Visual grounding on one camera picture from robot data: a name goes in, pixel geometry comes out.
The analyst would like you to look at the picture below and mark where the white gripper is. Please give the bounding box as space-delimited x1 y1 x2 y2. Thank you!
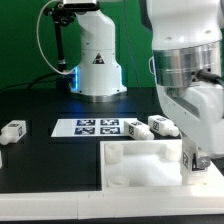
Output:
156 81 224 171

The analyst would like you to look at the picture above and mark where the white square table top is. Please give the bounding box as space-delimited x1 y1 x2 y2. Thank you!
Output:
100 140 224 196

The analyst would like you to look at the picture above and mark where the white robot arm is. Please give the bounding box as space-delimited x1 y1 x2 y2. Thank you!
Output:
77 0 224 171

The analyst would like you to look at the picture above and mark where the white L-shaped obstacle fence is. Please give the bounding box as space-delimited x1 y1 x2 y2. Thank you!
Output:
0 162 224 221

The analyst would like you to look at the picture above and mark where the white sheet with tags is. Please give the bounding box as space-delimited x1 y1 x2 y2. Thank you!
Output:
51 118 136 137

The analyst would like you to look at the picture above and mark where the white part at left edge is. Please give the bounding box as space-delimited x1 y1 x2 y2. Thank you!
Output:
0 151 3 169

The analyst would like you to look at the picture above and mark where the black camera stand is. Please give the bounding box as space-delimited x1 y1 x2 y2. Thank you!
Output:
43 0 101 91

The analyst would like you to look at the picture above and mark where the white cable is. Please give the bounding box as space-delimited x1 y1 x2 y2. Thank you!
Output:
36 0 76 76

